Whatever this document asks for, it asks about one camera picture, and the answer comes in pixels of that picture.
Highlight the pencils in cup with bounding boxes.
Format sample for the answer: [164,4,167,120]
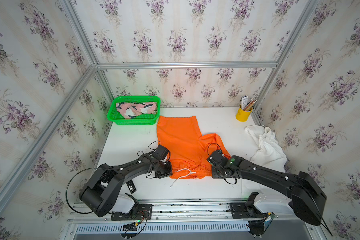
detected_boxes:
[240,96,257,112]

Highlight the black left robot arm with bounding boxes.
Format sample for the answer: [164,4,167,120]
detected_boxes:
[76,145,173,217]

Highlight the white cloth garment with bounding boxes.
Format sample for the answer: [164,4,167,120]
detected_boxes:
[244,125,288,173]

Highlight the pink shark print shorts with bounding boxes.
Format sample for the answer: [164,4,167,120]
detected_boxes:
[116,102,158,119]

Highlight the aluminium front rail frame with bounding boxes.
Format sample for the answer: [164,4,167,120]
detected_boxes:
[59,197,328,240]

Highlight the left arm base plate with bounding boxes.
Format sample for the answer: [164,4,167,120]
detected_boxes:
[110,194,153,221]

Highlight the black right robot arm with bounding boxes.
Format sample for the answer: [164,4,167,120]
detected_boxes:
[207,150,329,231]

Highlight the small green-lit circuit board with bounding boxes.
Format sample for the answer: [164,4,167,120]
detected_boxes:
[122,222,139,233]

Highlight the black remote-like device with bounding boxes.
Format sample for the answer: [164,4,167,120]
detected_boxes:
[127,180,137,194]

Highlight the yellow pen cup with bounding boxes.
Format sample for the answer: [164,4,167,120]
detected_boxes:
[236,107,253,122]

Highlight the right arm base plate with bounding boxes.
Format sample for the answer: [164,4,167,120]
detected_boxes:
[229,192,271,219]

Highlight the green plastic basket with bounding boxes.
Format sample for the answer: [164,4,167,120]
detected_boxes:
[107,96,161,126]

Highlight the orange shorts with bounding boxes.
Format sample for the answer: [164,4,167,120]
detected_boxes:
[157,116,231,183]

